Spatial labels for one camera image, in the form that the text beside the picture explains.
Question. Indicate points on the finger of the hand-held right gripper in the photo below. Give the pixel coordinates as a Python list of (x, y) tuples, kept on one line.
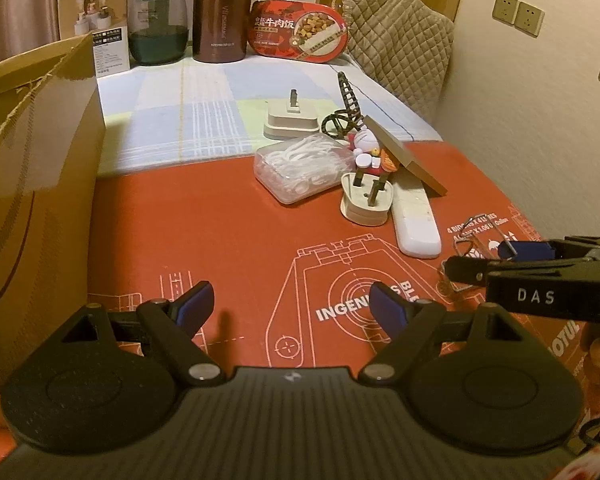
[(467, 269), (525, 249)]

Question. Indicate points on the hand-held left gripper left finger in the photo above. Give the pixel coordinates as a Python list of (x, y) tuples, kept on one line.
[(197, 301)]

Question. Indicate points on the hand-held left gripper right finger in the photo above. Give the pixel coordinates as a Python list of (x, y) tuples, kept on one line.
[(387, 305)]

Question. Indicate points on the red hooded cat toy figure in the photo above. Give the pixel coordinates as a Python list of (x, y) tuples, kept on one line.
[(367, 142)]

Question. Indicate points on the clear floss pick box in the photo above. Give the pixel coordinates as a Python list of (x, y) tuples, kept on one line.
[(300, 167)]

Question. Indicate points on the large brown cardboard box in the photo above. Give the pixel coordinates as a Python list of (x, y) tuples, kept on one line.
[(40, 210)]

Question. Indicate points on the red printed mat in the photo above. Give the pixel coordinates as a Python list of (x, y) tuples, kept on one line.
[(205, 220)]

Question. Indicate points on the white plug adapter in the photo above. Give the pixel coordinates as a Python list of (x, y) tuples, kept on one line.
[(365, 205)]

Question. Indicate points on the brown flat board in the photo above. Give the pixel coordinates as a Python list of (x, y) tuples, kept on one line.
[(405, 157)]

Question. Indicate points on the beige plug adapter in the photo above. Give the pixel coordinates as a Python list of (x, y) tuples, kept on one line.
[(290, 120)]

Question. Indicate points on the dark hair clip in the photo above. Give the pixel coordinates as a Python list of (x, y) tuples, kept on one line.
[(347, 92)]

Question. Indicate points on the beige quilted cushion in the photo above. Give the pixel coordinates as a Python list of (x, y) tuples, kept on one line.
[(400, 40)]

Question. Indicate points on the green glass jar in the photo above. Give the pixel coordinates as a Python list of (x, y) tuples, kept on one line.
[(157, 30)]

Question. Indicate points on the white product box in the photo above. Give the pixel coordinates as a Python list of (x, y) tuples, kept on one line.
[(92, 35)]

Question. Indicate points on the brown metal thermos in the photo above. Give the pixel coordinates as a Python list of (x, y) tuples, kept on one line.
[(220, 15)]

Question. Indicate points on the red instant meal package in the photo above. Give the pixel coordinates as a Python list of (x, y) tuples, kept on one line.
[(295, 30)]

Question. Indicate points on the pink patterned curtain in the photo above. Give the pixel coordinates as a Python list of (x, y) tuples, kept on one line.
[(20, 5)]

